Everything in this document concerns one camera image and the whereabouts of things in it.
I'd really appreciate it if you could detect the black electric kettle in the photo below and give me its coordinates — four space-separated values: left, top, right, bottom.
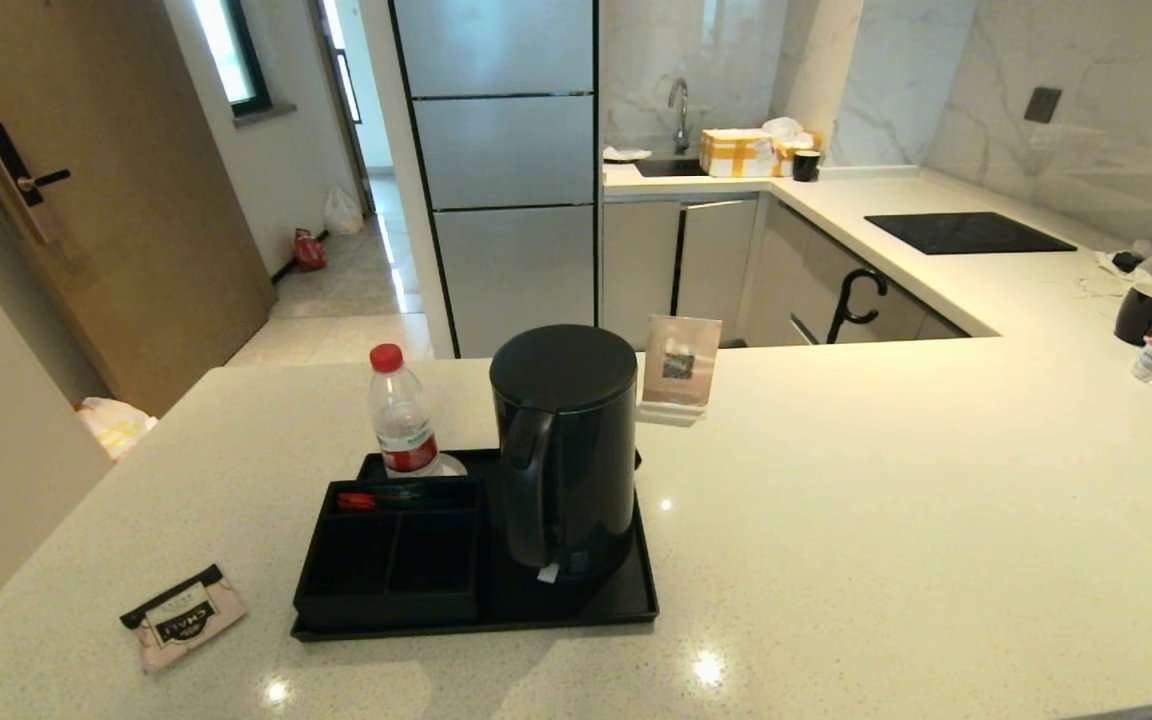
489 324 639 583

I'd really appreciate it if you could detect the pink and black tea sachet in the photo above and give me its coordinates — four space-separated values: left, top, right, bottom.
121 564 249 674

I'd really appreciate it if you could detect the red-capped water bottle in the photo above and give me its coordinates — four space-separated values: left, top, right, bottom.
368 344 441 479

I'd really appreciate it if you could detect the acrylic QR code sign stand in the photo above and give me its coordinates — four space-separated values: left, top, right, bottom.
636 316 723 429

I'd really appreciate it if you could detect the grey kitchen cabinet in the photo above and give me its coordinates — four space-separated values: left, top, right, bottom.
603 195 972 349

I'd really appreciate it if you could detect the silver refrigerator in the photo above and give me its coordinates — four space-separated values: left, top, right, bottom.
388 0 602 359

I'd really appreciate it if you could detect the cardboard box with yellow tape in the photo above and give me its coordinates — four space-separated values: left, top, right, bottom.
699 129 777 180

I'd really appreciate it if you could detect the chrome sink faucet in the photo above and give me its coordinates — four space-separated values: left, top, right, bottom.
667 78 692 156

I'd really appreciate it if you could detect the small yellow taped box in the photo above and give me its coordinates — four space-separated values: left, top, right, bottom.
774 135 825 179

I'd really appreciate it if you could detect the black compartment organizer box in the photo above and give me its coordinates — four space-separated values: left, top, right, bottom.
294 477 485 629

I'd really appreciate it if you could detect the black serving tray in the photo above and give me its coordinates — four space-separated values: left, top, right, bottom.
291 448 660 643

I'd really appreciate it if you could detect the black induction cooktop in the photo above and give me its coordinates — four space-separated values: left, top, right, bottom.
864 213 1078 257

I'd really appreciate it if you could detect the black framed window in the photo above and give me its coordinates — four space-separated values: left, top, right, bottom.
191 0 272 119

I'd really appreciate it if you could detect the white and yellow plastic bag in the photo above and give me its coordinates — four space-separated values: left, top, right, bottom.
76 398 159 463

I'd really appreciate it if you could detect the wooden door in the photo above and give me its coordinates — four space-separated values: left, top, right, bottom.
0 0 278 419

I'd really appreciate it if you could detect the black mug white inside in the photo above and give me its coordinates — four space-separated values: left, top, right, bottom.
1114 282 1152 348

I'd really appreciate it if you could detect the crumpled clear plastic wrap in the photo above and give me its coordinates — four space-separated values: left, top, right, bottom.
1096 240 1152 286

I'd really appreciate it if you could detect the black curved hook handle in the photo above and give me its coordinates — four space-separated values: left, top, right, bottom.
826 269 889 346

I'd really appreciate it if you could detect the black door lock handle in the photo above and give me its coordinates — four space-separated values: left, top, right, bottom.
0 122 73 246

